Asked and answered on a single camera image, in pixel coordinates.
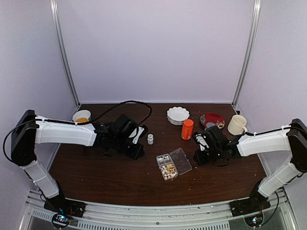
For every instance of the left aluminium frame post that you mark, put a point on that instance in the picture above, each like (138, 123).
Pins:
(63, 54)

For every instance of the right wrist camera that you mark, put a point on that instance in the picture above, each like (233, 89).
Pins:
(200, 140)

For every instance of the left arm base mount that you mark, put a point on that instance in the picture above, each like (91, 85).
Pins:
(64, 209)

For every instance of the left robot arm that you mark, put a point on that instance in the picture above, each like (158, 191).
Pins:
(121, 136)

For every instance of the aluminium frame post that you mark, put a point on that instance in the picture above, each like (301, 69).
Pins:
(63, 54)
(255, 19)

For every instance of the front aluminium rail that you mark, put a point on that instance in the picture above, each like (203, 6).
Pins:
(216, 216)

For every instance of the white floral mug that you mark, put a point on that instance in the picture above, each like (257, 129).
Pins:
(82, 120)

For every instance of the yellow pills in organizer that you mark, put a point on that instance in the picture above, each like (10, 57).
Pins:
(170, 168)

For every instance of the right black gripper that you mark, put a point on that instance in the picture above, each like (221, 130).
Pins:
(200, 159)

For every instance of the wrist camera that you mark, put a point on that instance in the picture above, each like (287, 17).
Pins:
(137, 133)
(200, 140)

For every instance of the clear plastic pill organizer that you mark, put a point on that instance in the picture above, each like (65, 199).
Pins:
(179, 160)

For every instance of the orange pill bottle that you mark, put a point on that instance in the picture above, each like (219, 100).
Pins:
(187, 129)

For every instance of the grey capped white orange bottle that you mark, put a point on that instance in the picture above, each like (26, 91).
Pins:
(210, 124)

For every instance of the red patterned plate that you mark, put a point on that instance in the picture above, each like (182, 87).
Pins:
(212, 118)

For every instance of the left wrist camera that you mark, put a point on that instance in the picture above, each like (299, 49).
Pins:
(137, 133)

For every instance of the beige pills in organizer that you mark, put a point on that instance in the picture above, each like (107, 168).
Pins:
(170, 176)

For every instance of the shorter small white bottle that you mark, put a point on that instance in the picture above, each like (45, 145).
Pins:
(150, 139)

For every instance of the white fluted bowl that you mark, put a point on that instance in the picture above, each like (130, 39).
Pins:
(177, 115)

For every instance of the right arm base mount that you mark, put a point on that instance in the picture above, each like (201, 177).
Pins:
(251, 207)

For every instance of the small white pills in organizer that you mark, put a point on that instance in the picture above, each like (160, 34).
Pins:
(163, 158)

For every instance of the right aluminium frame post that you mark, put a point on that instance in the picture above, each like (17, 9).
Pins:
(255, 19)

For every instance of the cream ceramic mug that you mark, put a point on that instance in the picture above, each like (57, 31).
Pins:
(237, 125)

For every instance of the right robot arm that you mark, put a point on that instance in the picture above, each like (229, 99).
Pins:
(215, 147)

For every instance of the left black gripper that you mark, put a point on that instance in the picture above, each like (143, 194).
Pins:
(136, 155)

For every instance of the plain white bowl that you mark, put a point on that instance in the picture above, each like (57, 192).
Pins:
(82, 113)

